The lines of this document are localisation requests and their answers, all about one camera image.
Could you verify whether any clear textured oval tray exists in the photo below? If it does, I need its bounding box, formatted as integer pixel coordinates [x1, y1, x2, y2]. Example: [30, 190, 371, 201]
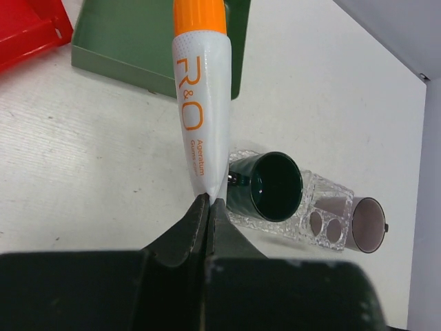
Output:
[227, 150, 313, 239]

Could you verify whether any clear textured acrylic holder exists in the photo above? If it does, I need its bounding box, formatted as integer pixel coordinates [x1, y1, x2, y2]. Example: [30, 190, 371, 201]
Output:
[298, 174, 354, 252]

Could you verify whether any white orange toothpaste tube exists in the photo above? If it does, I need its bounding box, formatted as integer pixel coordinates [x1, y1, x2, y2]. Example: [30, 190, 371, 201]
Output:
[172, 1, 232, 203]

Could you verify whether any grey mug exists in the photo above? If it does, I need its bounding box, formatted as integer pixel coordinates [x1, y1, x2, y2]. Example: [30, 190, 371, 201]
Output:
[315, 197, 389, 254]

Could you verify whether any dark green mug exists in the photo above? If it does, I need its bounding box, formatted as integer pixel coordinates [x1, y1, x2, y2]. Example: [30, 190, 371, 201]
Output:
[227, 152, 303, 223]

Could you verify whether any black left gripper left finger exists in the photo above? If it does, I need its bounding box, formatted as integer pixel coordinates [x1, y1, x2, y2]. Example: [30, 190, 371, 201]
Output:
[1, 194, 209, 330]

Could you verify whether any green plastic tray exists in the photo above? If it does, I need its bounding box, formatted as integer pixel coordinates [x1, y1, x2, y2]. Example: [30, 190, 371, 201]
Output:
[70, 0, 256, 101]

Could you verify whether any red plastic organizer box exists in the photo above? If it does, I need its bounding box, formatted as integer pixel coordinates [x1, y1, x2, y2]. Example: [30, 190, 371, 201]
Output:
[1, 0, 73, 72]

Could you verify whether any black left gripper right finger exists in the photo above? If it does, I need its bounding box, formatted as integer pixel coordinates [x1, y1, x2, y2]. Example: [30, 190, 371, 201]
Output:
[203, 199, 386, 330]

